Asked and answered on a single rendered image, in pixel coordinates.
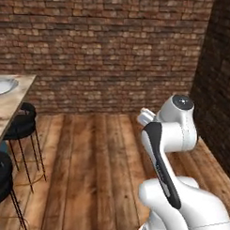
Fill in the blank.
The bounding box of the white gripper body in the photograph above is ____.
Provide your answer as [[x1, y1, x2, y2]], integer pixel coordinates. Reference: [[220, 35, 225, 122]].
[[136, 107, 158, 127]]

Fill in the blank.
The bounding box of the marble dining table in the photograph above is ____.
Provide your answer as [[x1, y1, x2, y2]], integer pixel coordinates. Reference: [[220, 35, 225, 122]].
[[0, 72, 38, 149]]

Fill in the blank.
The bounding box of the white round plate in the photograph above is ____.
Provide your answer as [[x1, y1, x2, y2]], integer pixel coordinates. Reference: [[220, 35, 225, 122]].
[[0, 77, 20, 98]]

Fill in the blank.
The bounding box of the black bar stool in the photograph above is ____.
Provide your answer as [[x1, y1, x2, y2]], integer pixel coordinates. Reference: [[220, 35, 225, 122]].
[[0, 150, 31, 230], [1, 100, 51, 194]]

